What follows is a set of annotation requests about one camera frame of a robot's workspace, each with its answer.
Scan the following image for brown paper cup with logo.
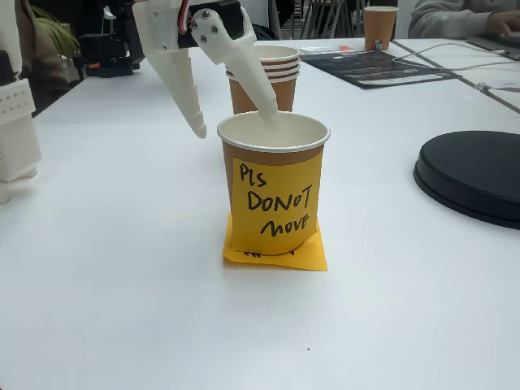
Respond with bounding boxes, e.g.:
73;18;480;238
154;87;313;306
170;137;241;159
363;6;400;51

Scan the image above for person's hand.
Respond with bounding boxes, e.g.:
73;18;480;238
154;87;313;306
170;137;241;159
485;11;520;38

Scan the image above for dark bag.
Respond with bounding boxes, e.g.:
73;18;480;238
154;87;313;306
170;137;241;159
251;22;282;41

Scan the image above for clear plastic packet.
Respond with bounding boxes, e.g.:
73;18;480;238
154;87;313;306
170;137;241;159
298;44;351;56

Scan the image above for black metal chair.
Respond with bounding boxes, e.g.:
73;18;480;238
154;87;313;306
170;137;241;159
279;0;366;40

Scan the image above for person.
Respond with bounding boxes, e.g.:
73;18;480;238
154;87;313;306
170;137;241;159
14;0;85;117
407;0;520;41

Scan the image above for black printed brochure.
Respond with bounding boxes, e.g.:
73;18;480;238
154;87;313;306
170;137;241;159
298;43;464;89

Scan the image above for silver laptop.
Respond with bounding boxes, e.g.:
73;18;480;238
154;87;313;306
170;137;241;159
466;34;520;61

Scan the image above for black round disc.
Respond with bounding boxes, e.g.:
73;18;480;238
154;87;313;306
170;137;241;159
413;130;520;232

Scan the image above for white charging cable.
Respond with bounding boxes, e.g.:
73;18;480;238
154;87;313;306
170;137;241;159
392;42;520;74

